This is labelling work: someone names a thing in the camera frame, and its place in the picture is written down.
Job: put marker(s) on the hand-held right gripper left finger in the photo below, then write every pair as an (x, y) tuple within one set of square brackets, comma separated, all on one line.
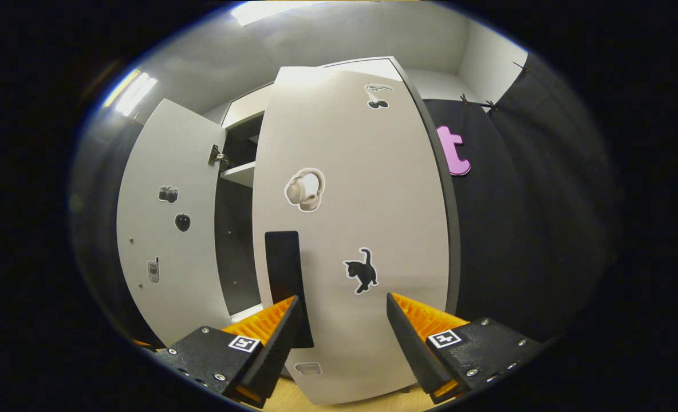
[(276, 349)]

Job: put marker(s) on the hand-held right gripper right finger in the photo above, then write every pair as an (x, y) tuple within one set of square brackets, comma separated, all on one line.
[(413, 349)]

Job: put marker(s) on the metal door hinge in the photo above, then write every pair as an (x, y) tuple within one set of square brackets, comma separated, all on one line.
[(215, 155)]

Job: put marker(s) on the white cabinet drawer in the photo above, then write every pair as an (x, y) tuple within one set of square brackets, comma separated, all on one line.
[(244, 106)]

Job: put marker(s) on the black backdrop cloth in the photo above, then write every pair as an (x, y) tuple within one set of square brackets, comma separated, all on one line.
[(545, 200)]

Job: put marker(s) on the long ceiling light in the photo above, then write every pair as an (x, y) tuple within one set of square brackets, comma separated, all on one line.
[(264, 11), (136, 91)]

